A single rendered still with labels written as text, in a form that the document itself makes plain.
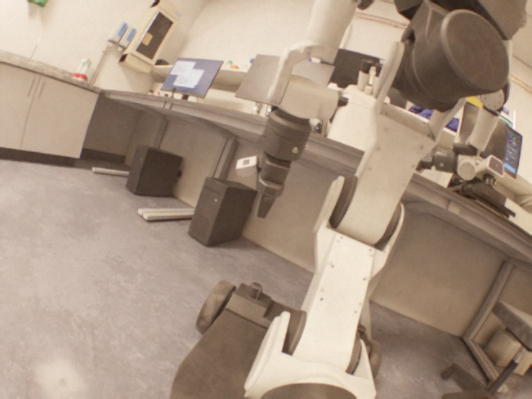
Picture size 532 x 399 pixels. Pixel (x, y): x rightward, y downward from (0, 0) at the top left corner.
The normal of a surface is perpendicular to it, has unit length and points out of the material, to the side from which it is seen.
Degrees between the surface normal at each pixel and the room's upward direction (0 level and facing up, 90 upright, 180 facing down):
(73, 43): 90
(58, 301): 0
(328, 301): 46
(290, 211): 90
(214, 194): 90
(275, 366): 54
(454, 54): 107
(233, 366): 0
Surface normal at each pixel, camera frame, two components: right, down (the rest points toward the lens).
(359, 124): -0.39, -0.01
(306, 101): 0.00, 0.60
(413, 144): -0.33, 0.36
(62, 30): 0.85, 0.39
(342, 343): 0.20, -0.76
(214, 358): 0.37, -0.92
